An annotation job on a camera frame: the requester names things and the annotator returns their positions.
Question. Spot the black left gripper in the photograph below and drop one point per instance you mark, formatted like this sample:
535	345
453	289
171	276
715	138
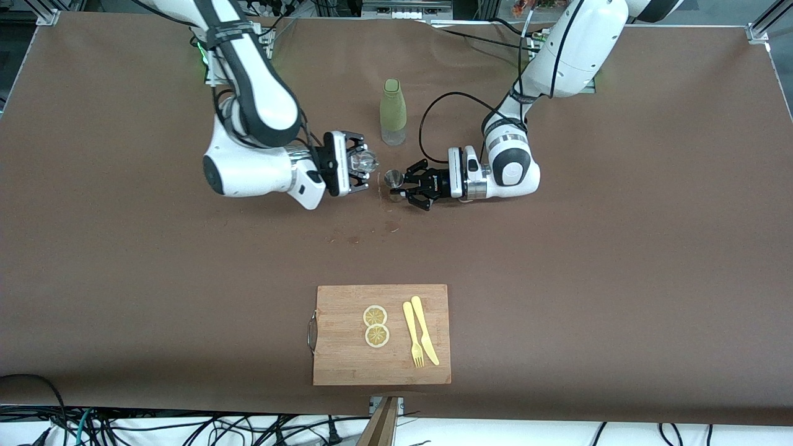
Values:
435	182

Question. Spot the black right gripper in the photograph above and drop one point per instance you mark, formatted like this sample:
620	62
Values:
326	162

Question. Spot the clear glass shaker cup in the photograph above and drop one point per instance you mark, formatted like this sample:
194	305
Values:
364	162

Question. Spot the steel jigger measuring cup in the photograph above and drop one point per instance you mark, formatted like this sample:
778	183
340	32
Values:
393	179

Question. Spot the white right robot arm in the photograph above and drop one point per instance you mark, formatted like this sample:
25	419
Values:
260	105

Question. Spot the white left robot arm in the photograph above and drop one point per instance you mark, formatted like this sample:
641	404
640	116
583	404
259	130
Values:
514	173

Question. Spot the green sleeved glass bottle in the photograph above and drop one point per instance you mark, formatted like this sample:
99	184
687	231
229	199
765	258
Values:
393	111

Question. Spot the yellow plastic knife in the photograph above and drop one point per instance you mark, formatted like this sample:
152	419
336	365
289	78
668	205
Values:
421	322

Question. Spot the lemon slice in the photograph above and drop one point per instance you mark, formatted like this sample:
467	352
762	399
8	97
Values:
375	316
376	336

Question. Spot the yellow plastic fork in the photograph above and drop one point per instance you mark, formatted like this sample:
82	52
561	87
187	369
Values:
410	328

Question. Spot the grey power strip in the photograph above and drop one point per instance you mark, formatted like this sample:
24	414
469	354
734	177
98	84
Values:
403	9

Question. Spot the brown table cover sheet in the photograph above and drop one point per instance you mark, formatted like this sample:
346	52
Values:
557	310

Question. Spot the wooden cutting board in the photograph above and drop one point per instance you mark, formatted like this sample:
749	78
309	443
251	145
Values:
347	359

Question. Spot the small metal bracket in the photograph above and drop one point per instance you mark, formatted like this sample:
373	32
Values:
399	404

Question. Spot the wooden post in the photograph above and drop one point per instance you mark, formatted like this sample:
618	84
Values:
381	427

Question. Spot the aluminium frame post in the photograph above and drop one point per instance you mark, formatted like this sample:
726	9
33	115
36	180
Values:
759	31
46	13

